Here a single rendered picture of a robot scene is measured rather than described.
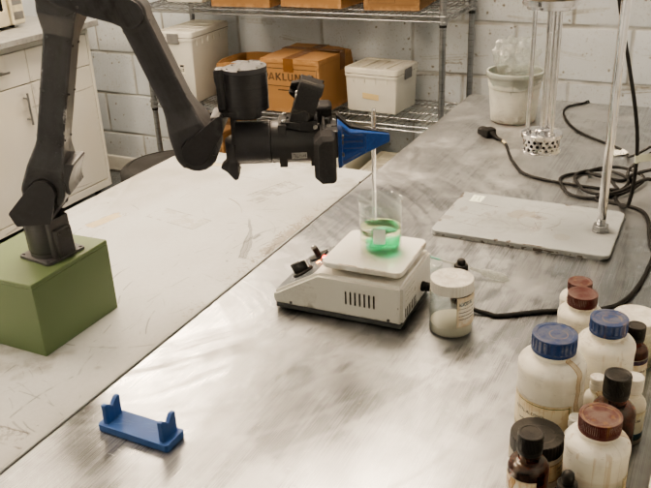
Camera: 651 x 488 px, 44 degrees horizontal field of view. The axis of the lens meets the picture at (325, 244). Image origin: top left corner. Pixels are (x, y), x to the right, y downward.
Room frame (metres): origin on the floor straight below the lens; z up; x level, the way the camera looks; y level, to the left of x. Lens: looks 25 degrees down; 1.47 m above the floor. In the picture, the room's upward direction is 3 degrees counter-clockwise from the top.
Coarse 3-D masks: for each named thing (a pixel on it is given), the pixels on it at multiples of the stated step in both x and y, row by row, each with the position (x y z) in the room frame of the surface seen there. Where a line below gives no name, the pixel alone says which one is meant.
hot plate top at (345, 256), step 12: (348, 240) 1.07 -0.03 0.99; (408, 240) 1.06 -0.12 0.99; (420, 240) 1.06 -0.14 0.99; (336, 252) 1.03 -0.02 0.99; (348, 252) 1.03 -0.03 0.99; (408, 252) 1.02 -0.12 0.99; (420, 252) 1.03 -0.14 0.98; (324, 264) 1.00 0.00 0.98; (336, 264) 0.99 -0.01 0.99; (348, 264) 0.99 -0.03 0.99; (360, 264) 0.98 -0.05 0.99; (372, 264) 0.98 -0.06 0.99; (384, 264) 0.98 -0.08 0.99; (396, 264) 0.98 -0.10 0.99; (408, 264) 0.98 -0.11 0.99; (384, 276) 0.96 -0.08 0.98; (396, 276) 0.95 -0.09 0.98
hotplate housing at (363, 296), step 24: (288, 288) 1.02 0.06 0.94; (312, 288) 1.00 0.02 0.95; (336, 288) 0.99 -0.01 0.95; (360, 288) 0.97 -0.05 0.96; (384, 288) 0.96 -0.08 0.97; (408, 288) 0.97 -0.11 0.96; (312, 312) 1.01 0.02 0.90; (336, 312) 0.99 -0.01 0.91; (360, 312) 0.97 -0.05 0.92; (384, 312) 0.96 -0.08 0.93; (408, 312) 0.97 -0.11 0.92
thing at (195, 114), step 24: (48, 0) 0.98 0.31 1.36; (72, 0) 0.98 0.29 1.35; (96, 0) 0.98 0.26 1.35; (120, 0) 0.99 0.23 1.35; (144, 0) 1.02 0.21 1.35; (120, 24) 0.99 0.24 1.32; (144, 24) 1.00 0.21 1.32; (144, 48) 1.00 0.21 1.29; (168, 48) 1.03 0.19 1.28; (144, 72) 1.00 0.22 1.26; (168, 72) 1.00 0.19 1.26; (168, 96) 1.00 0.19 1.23; (192, 96) 1.03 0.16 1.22; (168, 120) 1.00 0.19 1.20; (192, 120) 0.99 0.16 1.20; (216, 144) 0.99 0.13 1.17; (192, 168) 0.99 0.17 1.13
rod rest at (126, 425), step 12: (108, 408) 0.76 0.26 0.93; (120, 408) 0.78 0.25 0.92; (108, 420) 0.76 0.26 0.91; (120, 420) 0.76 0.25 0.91; (132, 420) 0.76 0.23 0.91; (144, 420) 0.76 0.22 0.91; (156, 420) 0.76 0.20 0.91; (168, 420) 0.73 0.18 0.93; (108, 432) 0.75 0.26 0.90; (120, 432) 0.74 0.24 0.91; (132, 432) 0.74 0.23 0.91; (144, 432) 0.74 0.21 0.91; (156, 432) 0.74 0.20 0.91; (168, 432) 0.73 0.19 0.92; (180, 432) 0.73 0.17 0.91; (144, 444) 0.72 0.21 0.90; (156, 444) 0.72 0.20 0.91; (168, 444) 0.71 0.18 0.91
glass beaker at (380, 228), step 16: (368, 192) 1.06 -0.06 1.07; (384, 192) 1.05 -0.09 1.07; (368, 208) 1.00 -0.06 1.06; (384, 208) 1.00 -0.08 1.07; (400, 208) 1.01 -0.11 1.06; (368, 224) 1.00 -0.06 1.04; (384, 224) 1.00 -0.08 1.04; (400, 224) 1.01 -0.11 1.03; (368, 240) 1.00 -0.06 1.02; (384, 240) 1.00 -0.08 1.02; (400, 240) 1.01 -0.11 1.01; (368, 256) 1.00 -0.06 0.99; (384, 256) 1.00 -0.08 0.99
